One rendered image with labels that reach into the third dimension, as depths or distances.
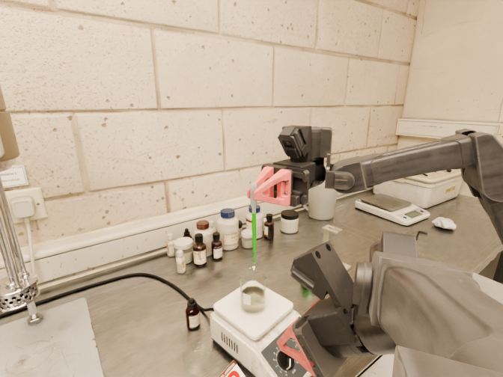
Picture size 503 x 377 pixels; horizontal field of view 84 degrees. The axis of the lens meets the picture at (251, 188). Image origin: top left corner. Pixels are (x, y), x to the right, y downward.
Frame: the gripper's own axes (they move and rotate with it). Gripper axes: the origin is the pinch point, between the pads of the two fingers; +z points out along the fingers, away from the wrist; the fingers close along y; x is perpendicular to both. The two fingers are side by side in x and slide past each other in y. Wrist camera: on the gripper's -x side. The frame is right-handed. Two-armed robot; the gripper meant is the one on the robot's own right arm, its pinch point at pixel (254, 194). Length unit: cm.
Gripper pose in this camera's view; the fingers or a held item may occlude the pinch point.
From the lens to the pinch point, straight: 48.0
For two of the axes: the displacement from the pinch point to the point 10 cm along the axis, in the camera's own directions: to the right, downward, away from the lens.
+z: -6.9, 2.2, -6.9
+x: 0.2, 9.6, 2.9
